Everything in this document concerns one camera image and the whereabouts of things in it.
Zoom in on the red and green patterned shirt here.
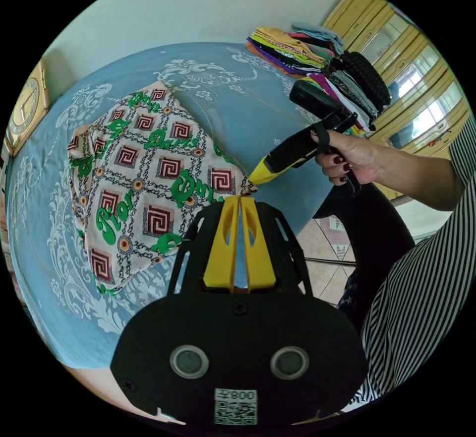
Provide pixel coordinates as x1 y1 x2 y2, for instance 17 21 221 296
66 81 258 296

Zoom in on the yellow cupboard with glass doors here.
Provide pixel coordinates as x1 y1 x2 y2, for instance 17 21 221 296
321 0 472 200

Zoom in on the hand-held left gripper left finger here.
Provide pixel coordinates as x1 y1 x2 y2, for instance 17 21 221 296
203 195 239 286

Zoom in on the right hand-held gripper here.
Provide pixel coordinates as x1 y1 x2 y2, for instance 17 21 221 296
248 112 376 195

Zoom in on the person's body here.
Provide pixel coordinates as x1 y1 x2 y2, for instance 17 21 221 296
312 112 476 416

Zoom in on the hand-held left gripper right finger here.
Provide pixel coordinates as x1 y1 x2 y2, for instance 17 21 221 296
240 196 277 292

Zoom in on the bed with blue printed sheet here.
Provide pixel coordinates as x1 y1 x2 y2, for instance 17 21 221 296
2 42 337 371

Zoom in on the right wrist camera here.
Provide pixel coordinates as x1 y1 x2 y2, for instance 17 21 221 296
290 79 353 122

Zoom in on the pile of clothes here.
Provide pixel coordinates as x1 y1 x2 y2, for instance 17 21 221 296
246 23 392 137

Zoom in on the yellow wooden clock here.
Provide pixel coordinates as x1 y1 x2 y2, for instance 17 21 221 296
5 59 51 158

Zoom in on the person's right hand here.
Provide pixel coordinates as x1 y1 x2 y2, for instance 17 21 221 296
309 128 384 187

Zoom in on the person's right forearm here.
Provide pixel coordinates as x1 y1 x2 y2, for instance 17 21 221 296
373 143 468 211

